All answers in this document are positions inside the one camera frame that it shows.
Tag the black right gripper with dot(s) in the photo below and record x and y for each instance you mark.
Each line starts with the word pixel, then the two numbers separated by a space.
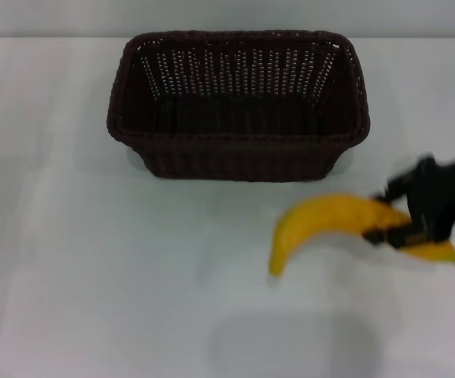
pixel 444 189

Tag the yellow banana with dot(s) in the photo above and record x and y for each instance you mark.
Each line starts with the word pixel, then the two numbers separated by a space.
pixel 314 218

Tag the black woven rectangular basket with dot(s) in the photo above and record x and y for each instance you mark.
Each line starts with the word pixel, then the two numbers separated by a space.
pixel 235 157

